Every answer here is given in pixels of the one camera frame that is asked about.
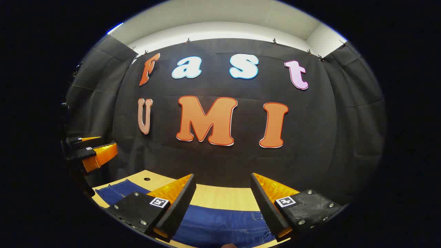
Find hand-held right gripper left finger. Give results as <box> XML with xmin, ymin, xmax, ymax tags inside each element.
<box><xmin>105</xmin><ymin>173</ymin><xmax>197</xmax><ymax>241</ymax></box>

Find blue jeans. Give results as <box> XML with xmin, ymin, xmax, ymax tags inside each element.
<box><xmin>95</xmin><ymin>179</ymin><xmax>278</xmax><ymax>248</ymax></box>

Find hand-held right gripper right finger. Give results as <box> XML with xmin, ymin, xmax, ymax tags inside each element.
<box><xmin>250</xmin><ymin>173</ymin><xmax>345</xmax><ymax>241</ymax></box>

